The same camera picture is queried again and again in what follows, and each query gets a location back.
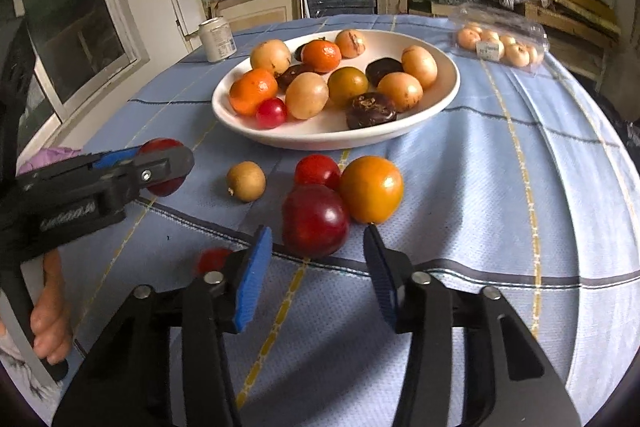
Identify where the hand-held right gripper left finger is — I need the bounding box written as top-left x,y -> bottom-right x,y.
52,225 -> 274,427

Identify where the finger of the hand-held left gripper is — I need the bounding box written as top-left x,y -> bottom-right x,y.
131,146 -> 196,198
75,145 -> 147,172

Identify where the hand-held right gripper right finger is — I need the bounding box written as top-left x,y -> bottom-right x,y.
362,225 -> 583,427

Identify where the dark red plum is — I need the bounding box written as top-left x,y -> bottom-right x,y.
281,184 -> 351,259
139,137 -> 187,198

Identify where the small brownish round fruit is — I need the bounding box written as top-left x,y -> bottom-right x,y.
226,161 -> 266,204

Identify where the yellow-orange mandarin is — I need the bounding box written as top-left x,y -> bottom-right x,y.
339,156 -> 405,224

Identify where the orange mandarin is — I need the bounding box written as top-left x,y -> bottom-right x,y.
301,39 -> 343,74
229,68 -> 279,116

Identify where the tan round fruit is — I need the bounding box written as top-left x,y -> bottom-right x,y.
250,39 -> 292,76
377,72 -> 424,112
401,45 -> 439,90
285,73 -> 329,120
334,29 -> 366,59

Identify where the white ceramic plate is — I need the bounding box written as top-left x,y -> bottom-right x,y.
211,29 -> 461,151

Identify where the dark brown speckled fruit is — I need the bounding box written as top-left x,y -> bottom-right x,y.
346,92 -> 398,130

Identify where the greenish yellow mandarin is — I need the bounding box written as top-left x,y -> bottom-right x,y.
327,67 -> 370,105

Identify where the group of small pale fruits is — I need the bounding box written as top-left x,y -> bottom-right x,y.
457,24 -> 540,68

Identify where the person's left hand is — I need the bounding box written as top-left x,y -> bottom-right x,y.
29,251 -> 74,366

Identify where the purple plastic bag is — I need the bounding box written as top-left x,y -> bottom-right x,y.
17,146 -> 86,175

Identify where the blue checked tablecloth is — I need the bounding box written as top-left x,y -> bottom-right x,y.
15,13 -> 640,427

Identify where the white drink can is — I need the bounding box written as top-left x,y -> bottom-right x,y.
199,17 -> 237,63

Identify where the white framed window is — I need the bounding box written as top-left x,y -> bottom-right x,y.
5,0 -> 151,152

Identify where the beige framed panel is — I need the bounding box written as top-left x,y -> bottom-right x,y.
210,0 -> 306,32

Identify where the clear plastic clamshell box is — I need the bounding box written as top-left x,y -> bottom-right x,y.
452,4 -> 550,75

